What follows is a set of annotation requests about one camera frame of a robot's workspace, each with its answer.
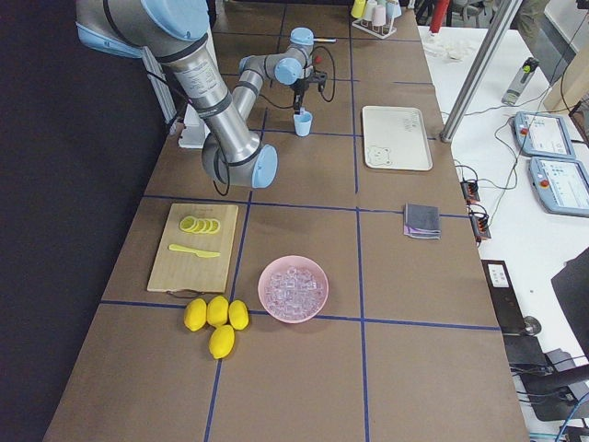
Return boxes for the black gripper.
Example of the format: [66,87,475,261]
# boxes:
[293,77,315,114]

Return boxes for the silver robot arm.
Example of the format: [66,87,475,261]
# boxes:
[75,0,315,189]

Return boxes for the light blue plastic cup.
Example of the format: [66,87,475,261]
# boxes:
[293,110,313,137]

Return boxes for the yellow-green plastic cup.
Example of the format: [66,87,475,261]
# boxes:
[351,0,366,19]

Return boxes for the white cup rack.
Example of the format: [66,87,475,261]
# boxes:
[352,17,397,40]

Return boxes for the pink plastic cup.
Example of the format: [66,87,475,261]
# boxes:
[372,4,387,28]

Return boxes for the pale mint plastic cup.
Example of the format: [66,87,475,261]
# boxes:
[363,0,377,22]

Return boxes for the light blue rack cup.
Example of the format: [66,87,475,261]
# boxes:
[383,0,402,20]

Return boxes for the clear ice cubes pile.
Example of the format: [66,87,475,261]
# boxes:
[262,266,326,323]

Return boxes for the white bear tray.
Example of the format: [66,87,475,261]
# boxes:
[362,105,433,171]

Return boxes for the lemon slices row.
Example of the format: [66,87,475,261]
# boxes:
[179,215,221,235]

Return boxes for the grey folded cloth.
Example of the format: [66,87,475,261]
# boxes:
[403,204,441,239]

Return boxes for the yellow plastic knife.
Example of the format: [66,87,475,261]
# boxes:
[167,244,221,259]

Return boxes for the pink bowl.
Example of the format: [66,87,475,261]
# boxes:
[258,255,329,324]

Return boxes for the upper orange connector box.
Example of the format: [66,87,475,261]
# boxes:
[460,180,480,204]

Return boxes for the orange connector box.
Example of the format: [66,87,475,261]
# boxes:
[469,212,491,243]
[460,180,480,204]

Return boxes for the grey water bottle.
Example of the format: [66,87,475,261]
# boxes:
[502,57,539,106]

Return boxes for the wooden cutting board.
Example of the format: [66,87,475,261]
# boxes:
[147,204,238,293]

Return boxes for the lower orange connector box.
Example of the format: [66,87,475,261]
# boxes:
[469,212,491,243]

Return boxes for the lemon right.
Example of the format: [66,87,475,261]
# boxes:
[228,299,249,331]

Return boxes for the lemon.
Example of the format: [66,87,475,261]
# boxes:
[183,298,207,332]
[228,299,249,331]
[206,296,229,328]
[209,324,236,359]

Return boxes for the lemon middle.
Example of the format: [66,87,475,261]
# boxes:
[206,296,229,328]

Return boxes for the lemon far left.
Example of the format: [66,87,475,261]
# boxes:
[183,298,207,332]

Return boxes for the upper teach pendant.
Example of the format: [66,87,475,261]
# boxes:
[513,111,576,159]

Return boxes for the teach pendant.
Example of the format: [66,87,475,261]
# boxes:
[513,111,576,159]
[528,157,588,217]

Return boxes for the lemon front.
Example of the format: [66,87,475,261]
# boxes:
[209,324,236,359]

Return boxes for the white power strip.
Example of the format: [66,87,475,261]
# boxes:
[488,263,511,288]

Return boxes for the lower teach pendant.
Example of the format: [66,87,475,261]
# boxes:
[528,157,588,217]

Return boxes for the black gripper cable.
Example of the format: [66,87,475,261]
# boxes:
[257,43,337,111]

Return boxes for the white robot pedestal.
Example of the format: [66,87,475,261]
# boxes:
[179,103,211,149]

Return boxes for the aluminium frame post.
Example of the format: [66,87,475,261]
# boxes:
[440,0,523,143]

